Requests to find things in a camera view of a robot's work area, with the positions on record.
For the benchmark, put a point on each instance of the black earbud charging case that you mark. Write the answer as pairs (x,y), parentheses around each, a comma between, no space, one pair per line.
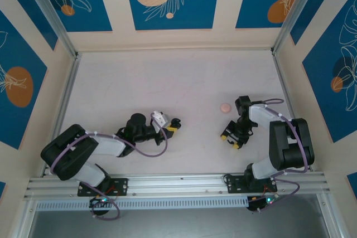
(176,123)

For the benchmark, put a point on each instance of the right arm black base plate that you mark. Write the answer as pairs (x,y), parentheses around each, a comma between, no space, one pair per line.
(237,185)

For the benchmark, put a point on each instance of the aluminium corner post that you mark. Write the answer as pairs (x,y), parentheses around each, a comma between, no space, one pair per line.
(53,18)
(301,6)

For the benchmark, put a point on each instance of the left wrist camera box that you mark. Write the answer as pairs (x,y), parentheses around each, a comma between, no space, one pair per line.
(160,118)

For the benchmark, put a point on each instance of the aluminium side rail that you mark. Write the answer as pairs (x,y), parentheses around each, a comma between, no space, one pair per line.
(65,104)
(284,87)

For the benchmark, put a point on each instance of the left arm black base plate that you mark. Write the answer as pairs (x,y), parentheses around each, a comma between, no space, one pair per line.
(120,186)

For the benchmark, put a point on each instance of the pink earbud charging case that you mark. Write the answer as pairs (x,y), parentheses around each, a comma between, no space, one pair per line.
(225,108)

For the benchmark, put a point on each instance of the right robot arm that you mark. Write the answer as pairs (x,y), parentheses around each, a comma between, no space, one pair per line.
(290,143)

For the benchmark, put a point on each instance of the aluminium frame rail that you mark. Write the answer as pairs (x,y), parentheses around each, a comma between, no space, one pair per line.
(178,185)

